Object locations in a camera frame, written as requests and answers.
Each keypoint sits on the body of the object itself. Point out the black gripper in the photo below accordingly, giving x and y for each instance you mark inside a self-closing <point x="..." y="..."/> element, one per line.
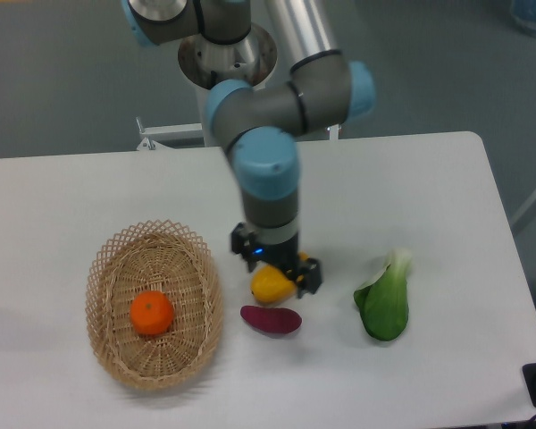
<point x="307" y="272"/>

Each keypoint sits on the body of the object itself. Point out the orange fruit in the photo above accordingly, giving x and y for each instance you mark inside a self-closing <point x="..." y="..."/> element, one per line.
<point x="151" y="313"/>

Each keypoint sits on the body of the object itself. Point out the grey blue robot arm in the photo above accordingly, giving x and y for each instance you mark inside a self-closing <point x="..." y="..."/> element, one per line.
<point x="257" y="127"/>

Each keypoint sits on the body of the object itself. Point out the oval wicker basket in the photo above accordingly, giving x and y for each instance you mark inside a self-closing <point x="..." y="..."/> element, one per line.
<point x="154" y="255"/>

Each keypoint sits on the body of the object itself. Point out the yellow mango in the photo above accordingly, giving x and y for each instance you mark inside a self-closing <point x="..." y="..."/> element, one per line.
<point x="271" y="285"/>

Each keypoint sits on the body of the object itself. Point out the purple sweet potato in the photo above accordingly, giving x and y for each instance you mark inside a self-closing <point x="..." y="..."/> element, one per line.
<point x="272" y="320"/>

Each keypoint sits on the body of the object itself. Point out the green bok choy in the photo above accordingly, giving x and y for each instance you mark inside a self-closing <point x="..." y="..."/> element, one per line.
<point x="382" y="301"/>

